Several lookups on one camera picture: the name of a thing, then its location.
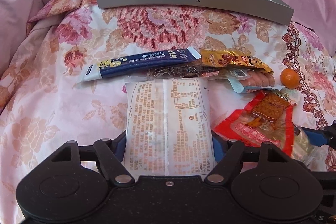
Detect red dried tofu packet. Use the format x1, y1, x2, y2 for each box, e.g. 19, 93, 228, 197
213, 90, 301, 157

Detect dark blue stick packet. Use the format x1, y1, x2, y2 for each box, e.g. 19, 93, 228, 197
77, 47, 201, 83

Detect golden yellow snack packet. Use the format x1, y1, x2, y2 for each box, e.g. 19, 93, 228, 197
200, 49, 273, 75

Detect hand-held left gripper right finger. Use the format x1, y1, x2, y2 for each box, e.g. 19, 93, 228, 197
205, 135, 289, 184

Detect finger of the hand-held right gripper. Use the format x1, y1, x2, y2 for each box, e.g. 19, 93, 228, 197
294, 120, 336, 147

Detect pale clear snack packet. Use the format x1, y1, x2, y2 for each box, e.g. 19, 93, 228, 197
289, 132, 326, 169

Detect floral pink blanket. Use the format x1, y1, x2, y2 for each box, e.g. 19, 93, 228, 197
0, 0, 336, 224

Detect pale pink quilt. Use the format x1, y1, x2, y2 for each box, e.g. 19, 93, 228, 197
0, 0, 63, 75

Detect small orange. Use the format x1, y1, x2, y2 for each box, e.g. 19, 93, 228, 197
280, 68, 300, 88

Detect dark brown clear packet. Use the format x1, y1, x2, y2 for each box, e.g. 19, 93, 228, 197
147, 63, 223, 80

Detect light blue sausage packet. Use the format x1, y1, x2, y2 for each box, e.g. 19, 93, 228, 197
202, 69, 285, 93

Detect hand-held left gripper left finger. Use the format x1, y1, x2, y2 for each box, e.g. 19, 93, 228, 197
51, 132, 133, 186

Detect white printed snack packet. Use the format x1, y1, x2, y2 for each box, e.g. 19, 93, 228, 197
124, 78, 218, 177

